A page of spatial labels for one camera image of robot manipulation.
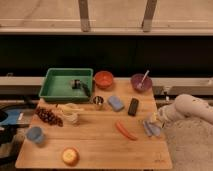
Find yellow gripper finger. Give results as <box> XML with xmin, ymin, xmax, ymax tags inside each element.
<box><xmin>149</xmin><ymin>112</ymin><xmax>157</xmax><ymax>123</ymax></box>

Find light blue towel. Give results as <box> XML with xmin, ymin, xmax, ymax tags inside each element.
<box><xmin>143</xmin><ymin>120</ymin><xmax>162</xmax><ymax>137</ymax></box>

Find black rectangular block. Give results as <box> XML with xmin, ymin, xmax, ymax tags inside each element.
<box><xmin>128</xmin><ymin>98</ymin><xmax>139</xmax><ymax>116</ymax></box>

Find purple bowl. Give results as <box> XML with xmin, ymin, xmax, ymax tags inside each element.
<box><xmin>131</xmin><ymin>73</ymin><xmax>152</xmax><ymax>93</ymax></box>

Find white spoon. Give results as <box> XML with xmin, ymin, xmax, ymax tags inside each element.
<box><xmin>137</xmin><ymin>70</ymin><xmax>149</xmax><ymax>89</ymax></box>

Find orange carrot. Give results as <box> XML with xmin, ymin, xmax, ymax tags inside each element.
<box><xmin>115</xmin><ymin>121</ymin><xmax>137</xmax><ymax>141</ymax></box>

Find blue sponge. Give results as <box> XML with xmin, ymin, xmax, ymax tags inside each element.
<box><xmin>108</xmin><ymin>96</ymin><xmax>124</xmax><ymax>112</ymax></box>

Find small metal cup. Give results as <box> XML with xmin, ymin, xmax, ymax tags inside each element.
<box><xmin>93</xmin><ymin>96</ymin><xmax>104</xmax><ymax>110</ymax></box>

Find orange bowl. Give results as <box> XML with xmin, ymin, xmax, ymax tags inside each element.
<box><xmin>94</xmin><ymin>71</ymin><xmax>114</xmax><ymax>89</ymax></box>

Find black object in tray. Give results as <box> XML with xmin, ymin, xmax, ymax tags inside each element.
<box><xmin>71</xmin><ymin>79</ymin><xmax>91</xmax><ymax>97</ymax></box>

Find yellow banana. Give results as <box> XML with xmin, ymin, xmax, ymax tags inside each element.
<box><xmin>56</xmin><ymin>103</ymin><xmax>83</xmax><ymax>113</ymax></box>

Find orange yellow apple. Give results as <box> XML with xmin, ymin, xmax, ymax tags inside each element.
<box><xmin>62</xmin><ymin>148</ymin><xmax>79</xmax><ymax>166</ymax></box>

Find green plastic tray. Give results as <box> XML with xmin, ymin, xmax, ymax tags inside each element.
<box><xmin>39</xmin><ymin>68</ymin><xmax>93</xmax><ymax>102</ymax></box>

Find red grape bunch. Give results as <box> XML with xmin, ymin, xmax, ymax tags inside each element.
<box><xmin>35</xmin><ymin>107</ymin><xmax>63</xmax><ymax>127</ymax></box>

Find blue plastic cup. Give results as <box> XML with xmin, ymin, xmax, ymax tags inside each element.
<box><xmin>26</xmin><ymin>126</ymin><xmax>44</xmax><ymax>144</ymax></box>

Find blue black machine at left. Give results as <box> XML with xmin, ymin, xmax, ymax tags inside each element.
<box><xmin>0</xmin><ymin>104</ymin><xmax>36</xmax><ymax>146</ymax></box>

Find right metal post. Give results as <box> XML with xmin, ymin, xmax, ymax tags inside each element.
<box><xmin>142</xmin><ymin>0</ymin><xmax>157</xmax><ymax>32</ymax></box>

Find metal post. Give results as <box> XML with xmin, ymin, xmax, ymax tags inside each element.
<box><xmin>142</xmin><ymin>0</ymin><xmax>157</xmax><ymax>32</ymax></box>
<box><xmin>78</xmin><ymin>0</ymin><xmax>91</xmax><ymax>32</ymax></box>

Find left metal post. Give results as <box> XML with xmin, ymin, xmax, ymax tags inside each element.
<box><xmin>78</xmin><ymin>0</ymin><xmax>91</xmax><ymax>32</ymax></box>

